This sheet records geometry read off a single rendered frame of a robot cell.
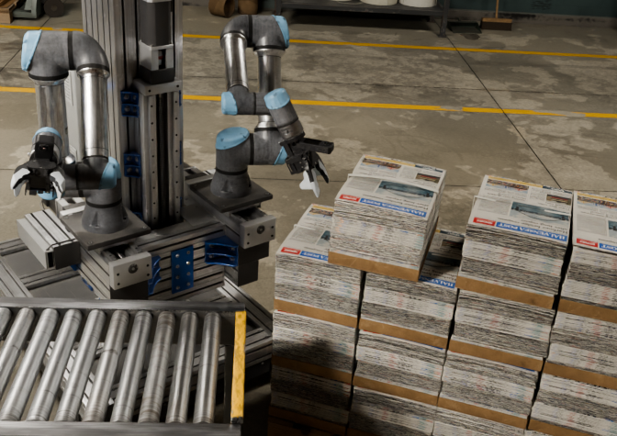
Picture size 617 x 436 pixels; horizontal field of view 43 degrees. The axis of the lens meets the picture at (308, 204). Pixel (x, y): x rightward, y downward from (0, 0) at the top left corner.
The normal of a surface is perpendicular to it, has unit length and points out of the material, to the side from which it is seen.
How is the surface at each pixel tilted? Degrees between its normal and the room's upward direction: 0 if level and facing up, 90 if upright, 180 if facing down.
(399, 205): 2
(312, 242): 1
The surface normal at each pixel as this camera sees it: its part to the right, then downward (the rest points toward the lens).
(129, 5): 0.61, 0.40
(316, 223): 0.05, -0.88
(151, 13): -0.13, 0.45
